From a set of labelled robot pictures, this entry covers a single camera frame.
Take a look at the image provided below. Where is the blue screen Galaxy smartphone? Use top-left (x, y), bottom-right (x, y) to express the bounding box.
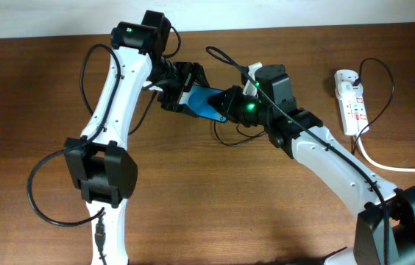
top-left (179, 85), bottom-right (223, 121)

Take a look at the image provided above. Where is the white power strip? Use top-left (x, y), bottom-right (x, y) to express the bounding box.
top-left (334, 69), bottom-right (369, 136)

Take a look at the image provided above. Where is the black USB charging cable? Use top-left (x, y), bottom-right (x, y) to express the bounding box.
top-left (213, 57), bottom-right (395, 155)

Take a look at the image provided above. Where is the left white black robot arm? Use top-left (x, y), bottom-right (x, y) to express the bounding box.
top-left (65, 10), bottom-right (209, 264)

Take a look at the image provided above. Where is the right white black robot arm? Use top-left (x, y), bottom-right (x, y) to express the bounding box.
top-left (208, 65), bottom-right (415, 264)

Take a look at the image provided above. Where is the white USB charger plug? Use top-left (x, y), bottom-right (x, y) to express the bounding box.
top-left (336, 82), bottom-right (363, 100)

